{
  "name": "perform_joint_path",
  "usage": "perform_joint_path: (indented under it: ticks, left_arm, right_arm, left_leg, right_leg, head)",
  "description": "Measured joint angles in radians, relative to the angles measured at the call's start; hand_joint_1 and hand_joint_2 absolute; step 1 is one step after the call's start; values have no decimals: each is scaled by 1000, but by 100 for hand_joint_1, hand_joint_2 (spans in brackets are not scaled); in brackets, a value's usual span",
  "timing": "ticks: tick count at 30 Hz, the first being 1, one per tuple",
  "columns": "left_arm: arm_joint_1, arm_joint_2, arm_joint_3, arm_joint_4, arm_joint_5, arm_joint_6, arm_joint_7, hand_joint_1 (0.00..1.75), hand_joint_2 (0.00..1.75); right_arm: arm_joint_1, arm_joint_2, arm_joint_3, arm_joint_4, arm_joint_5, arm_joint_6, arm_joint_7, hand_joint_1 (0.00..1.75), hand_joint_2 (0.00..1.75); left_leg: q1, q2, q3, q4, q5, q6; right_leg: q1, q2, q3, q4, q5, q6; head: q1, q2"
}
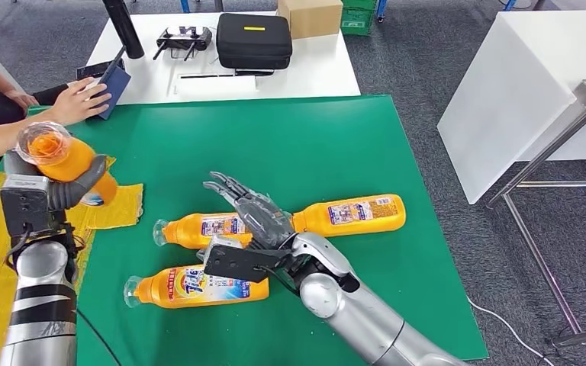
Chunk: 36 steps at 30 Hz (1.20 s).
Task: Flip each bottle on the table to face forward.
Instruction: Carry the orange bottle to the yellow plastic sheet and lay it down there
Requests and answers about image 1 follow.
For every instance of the person's left hand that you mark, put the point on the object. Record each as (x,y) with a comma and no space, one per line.
(22,100)

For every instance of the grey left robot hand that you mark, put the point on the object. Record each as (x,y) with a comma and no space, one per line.
(78,187)

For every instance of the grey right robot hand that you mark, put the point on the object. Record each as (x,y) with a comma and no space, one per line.
(265,222)

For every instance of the person's right hand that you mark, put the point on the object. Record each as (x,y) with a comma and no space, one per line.
(78,103)

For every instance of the orange detergent bottle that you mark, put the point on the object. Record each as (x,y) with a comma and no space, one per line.
(182,232)
(151,290)
(313,225)
(70,161)

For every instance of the black smartphone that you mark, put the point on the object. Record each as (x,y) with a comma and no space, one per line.
(88,70)

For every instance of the tablet in blue cover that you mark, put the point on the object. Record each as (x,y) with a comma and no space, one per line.
(116,86)

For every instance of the black thermos flask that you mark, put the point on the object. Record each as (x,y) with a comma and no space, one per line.
(123,30)

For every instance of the green table mat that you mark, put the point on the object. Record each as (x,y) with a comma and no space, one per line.
(323,151)

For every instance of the black remote controller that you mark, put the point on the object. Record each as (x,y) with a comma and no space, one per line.
(182,40)

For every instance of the black stylus pen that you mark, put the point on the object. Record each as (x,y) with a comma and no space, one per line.
(207,76)

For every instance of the white paper sheet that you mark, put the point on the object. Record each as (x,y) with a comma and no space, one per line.
(212,88)

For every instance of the black zip carry case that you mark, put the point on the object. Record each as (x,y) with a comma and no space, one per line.
(252,45)

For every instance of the brown cardboard box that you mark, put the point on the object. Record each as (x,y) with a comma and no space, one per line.
(308,20)

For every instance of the green plastic crate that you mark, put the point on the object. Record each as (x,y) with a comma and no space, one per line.
(357,22)
(359,4)

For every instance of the white side table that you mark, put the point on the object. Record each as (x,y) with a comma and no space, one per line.
(500,101)

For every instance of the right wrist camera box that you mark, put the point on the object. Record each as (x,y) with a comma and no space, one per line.
(237,265)

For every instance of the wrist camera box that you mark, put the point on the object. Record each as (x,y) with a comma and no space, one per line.
(25,209)
(237,265)

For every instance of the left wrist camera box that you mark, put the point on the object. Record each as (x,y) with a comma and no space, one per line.
(25,209)

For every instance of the blue metal rack frame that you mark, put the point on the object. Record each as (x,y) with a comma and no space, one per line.
(381,7)
(185,5)

